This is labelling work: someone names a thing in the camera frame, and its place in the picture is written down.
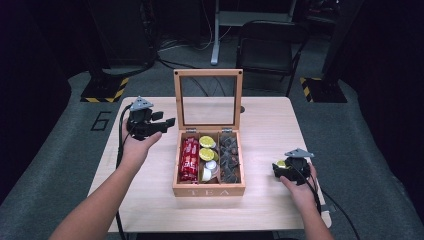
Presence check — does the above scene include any yellow-black striped stand base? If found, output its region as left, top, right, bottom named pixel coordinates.
left=298, top=76, right=348, bottom=104
left=79, top=76, right=130, bottom=104

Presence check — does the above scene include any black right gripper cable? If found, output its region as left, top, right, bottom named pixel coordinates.
left=293, top=164, right=362, bottom=240

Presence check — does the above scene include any person's left hand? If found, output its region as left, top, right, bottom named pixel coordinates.
left=119, top=117, right=164, bottom=168

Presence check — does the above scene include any white desk frame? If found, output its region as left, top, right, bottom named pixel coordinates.
left=209, top=0, right=298, bottom=66

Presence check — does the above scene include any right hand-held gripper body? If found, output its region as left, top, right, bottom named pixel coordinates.
left=283, top=147, right=315, bottom=186

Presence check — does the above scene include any black folding chair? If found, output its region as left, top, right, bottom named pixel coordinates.
left=235, top=19, right=311, bottom=98

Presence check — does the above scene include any red stick packet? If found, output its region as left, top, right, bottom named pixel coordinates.
left=188, top=137, right=200, bottom=183
left=179, top=137, right=194, bottom=183

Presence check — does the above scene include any black cabinet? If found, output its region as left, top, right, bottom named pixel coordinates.
left=87, top=0, right=158, bottom=69

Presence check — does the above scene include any person's right hand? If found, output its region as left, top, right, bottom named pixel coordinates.
left=279, top=162, right=319, bottom=212

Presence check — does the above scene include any pile of dark tea bags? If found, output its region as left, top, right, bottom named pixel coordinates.
left=218, top=134, right=242, bottom=184

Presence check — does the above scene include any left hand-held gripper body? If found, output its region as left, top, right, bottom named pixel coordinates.
left=125, top=95, right=164, bottom=141

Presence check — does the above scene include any wooden tea box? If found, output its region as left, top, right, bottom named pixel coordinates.
left=172, top=68, right=247, bottom=198

